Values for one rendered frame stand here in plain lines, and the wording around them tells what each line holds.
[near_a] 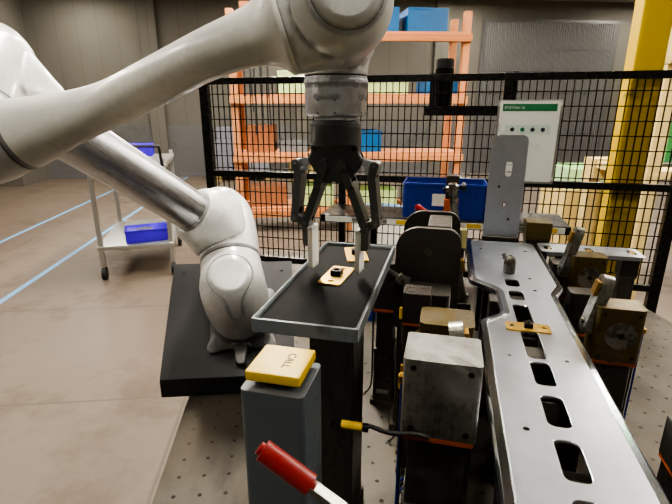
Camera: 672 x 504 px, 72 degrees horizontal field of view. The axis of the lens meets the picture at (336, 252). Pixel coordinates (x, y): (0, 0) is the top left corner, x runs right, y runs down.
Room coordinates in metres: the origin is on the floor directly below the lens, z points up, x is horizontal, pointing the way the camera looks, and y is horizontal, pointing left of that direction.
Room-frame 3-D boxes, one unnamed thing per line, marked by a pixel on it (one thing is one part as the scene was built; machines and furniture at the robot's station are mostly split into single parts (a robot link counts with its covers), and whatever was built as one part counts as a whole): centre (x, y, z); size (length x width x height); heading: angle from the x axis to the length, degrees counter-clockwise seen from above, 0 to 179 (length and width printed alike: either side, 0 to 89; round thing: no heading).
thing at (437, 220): (0.98, -0.21, 0.95); 0.18 x 0.13 x 0.49; 166
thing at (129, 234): (4.28, 1.85, 0.58); 1.22 x 0.71 x 1.15; 10
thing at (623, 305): (0.85, -0.58, 0.87); 0.12 x 0.07 x 0.35; 76
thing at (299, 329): (0.69, 0.00, 1.16); 0.37 x 0.14 x 0.02; 166
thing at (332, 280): (0.70, 0.00, 1.17); 0.08 x 0.04 x 0.01; 162
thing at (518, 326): (0.84, -0.38, 1.01); 0.08 x 0.04 x 0.01; 76
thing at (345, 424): (0.53, -0.07, 1.00); 0.12 x 0.01 x 0.01; 76
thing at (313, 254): (0.71, 0.04, 1.21); 0.03 x 0.01 x 0.07; 162
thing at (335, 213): (1.76, -0.40, 1.02); 0.90 x 0.22 x 0.03; 76
